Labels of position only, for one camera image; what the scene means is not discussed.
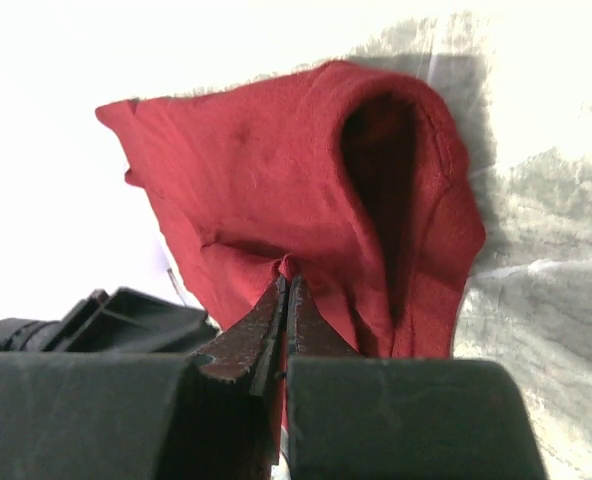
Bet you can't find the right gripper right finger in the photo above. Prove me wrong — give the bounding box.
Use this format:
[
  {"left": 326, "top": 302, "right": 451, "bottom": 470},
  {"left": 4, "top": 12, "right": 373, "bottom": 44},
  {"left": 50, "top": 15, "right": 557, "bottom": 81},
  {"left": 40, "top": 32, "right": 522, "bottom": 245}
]
[{"left": 284, "top": 274, "right": 362, "bottom": 480}]

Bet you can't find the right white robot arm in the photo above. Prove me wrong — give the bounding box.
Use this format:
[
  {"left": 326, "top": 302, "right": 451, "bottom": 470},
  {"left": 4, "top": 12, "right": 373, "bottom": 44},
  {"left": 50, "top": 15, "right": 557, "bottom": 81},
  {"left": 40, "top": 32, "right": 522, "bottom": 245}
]
[{"left": 0, "top": 277, "right": 355, "bottom": 479}]

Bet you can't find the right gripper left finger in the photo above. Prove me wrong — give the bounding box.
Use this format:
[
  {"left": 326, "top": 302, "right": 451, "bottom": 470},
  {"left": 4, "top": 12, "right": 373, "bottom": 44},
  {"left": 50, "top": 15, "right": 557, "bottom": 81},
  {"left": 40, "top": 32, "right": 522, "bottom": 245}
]
[{"left": 193, "top": 276, "right": 287, "bottom": 479}]

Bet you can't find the dark red t shirt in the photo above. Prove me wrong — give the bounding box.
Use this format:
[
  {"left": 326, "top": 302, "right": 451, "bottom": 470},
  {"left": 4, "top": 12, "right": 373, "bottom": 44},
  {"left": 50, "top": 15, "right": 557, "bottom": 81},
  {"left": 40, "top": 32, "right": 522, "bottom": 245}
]
[{"left": 94, "top": 59, "right": 487, "bottom": 466}]

